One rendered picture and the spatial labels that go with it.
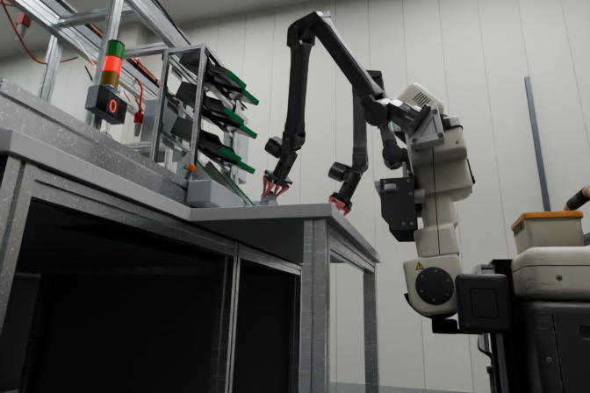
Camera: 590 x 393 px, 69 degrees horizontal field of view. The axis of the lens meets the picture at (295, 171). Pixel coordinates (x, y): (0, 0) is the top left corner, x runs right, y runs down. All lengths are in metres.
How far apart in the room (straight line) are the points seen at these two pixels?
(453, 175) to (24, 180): 1.13
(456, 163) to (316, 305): 0.73
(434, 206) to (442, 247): 0.14
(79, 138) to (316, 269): 0.50
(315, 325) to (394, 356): 3.54
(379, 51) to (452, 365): 3.33
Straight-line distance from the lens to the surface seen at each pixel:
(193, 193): 1.12
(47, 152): 0.68
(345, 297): 4.43
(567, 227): 1.38
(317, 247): 0.88
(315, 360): 0.87
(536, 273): 1.18
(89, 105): 1.33
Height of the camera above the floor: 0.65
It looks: 18 degrees up
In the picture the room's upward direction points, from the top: 2 degrees clockwise
